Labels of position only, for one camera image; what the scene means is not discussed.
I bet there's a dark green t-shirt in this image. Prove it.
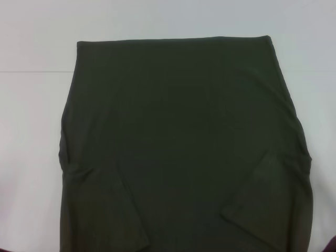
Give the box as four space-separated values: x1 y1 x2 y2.
58 35 316 252

